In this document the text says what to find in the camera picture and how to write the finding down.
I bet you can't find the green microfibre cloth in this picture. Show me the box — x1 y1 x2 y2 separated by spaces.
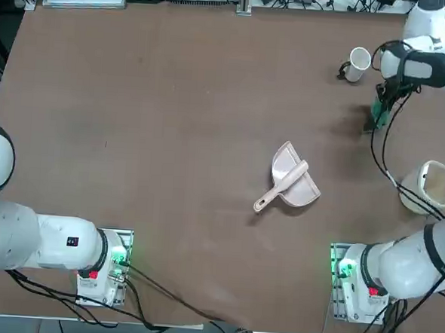
368 96 393 129

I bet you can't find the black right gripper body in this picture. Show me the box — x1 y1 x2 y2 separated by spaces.
376 77 405 107

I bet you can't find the beige plastic dustpan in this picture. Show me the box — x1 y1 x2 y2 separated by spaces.
268 139 325 209

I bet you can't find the beige hand brush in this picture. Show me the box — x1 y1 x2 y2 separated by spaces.
252 157 311 218

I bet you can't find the black base cable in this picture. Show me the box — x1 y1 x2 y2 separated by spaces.
1 255 240 332

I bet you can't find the cream bin with flip lid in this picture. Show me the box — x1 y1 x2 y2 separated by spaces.
397 157 445 218

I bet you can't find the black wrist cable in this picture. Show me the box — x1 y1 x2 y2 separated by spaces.
365 38 445 222

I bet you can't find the white mug with black handle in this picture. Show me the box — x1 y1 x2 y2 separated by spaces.
336 45 373 84

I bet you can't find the aluminium profile post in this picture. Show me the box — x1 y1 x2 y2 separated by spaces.
235 0 253 17

